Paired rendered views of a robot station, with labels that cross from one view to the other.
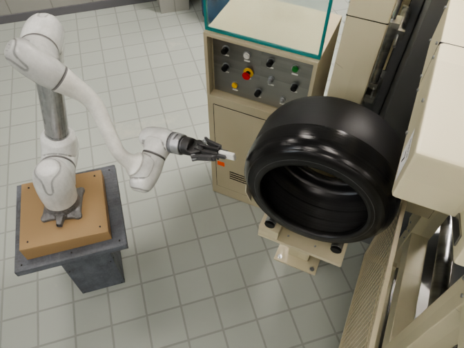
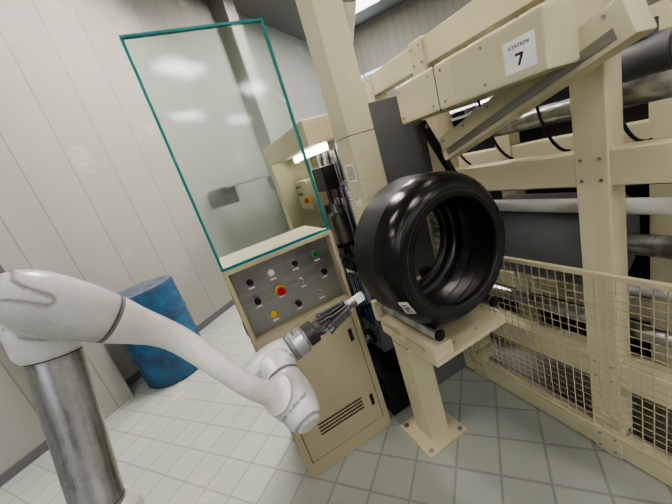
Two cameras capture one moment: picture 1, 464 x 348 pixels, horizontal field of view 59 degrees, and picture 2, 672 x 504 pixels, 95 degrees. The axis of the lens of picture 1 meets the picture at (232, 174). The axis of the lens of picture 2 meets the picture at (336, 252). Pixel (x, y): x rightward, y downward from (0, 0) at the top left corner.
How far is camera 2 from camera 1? 1.11 m
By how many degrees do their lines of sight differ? 51
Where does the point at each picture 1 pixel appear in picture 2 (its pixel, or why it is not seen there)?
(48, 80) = (101, 308)
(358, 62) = (374, 169)
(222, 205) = (336, 478)
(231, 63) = (260, 292)
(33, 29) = not seen: hidden behind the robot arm
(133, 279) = not seen: outside the picture
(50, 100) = (81, 417)
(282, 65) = (304, 259)
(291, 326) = (524, 485)
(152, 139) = (270, 356)
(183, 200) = not seen: outside the picture
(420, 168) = (550, 17)
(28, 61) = (52, 285)
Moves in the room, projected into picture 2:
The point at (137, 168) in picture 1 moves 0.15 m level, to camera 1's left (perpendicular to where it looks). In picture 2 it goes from (290, 386) to (242, 433)
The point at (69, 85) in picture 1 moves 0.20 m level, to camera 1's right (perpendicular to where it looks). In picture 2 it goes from (137, 312) to (221, 270)
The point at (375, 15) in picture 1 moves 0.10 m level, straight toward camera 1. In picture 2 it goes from (364, 126) to (378, 120)
